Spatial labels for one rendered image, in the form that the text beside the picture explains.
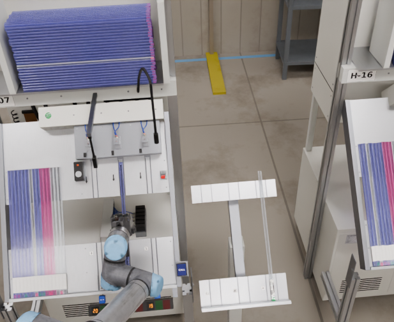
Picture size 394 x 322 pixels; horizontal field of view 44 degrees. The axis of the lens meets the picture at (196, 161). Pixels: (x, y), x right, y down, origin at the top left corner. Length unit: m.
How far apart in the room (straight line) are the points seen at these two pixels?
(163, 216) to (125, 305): 0.96
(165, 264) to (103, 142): 0.55
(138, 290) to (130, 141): 0.63
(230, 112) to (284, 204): 1.19
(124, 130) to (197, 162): 1.79
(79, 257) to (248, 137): 2.25
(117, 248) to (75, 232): 0.79
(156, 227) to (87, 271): 0.48
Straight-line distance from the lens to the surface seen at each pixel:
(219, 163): 3.68
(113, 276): 1.70
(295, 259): 3.06
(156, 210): 2.44
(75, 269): 2.05
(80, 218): 2.48
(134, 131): 1.95
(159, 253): 2.00
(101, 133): 1.97
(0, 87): 2.05
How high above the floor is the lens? 2.32
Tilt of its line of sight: 39 degrees down
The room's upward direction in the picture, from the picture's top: 2 degrees counter-clockwise
